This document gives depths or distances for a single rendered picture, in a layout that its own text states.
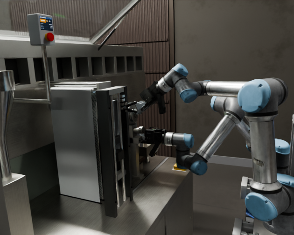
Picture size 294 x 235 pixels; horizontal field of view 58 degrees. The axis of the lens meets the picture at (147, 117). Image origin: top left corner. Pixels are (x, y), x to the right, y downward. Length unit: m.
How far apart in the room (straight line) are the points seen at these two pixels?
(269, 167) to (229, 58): 2.86
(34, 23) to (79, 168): 0.67
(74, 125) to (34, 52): 0.40
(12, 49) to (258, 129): 1.06
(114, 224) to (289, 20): 3.26
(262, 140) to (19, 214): 0.90
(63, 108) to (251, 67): 2.95
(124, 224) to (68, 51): 0.95
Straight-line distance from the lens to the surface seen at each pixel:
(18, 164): 1.37
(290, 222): 1.31
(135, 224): 1.16
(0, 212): 0.62
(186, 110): 4.02
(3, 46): 1.30
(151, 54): 4.07
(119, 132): 1.15
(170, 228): 1.49
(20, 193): 1.04
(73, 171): 1.35
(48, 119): 1.45
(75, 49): 1.63
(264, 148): 1.08
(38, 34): 1.00
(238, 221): 1.44
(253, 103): 1.02
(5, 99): 0.93
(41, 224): 1.26
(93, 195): 1.33
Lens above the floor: 1.55
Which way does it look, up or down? 12 degrees down
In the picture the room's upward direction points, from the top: 2 degrees counter-clockwise
